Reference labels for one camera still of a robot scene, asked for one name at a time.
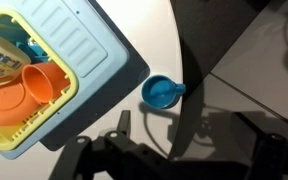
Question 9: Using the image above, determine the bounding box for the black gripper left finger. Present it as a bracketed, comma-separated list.
[116, 109, 132, 136]

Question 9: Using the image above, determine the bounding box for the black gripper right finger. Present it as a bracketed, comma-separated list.
[229, 111, 262, 159]

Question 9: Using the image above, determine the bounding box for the blue toy cup with handle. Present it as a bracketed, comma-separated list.
[140, 74, 187, 110]

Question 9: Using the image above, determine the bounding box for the yellow toy dish rack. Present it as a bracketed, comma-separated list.
[0, 7, 80, 152]

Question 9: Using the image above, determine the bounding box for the light blue toy sink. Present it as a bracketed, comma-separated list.
[0, 0, 130, 161]

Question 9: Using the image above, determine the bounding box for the orange toy mug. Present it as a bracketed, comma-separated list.
[20, 61, 73, 105]

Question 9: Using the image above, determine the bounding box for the orange toy plate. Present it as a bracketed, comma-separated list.
[0, 81, 42, 127]

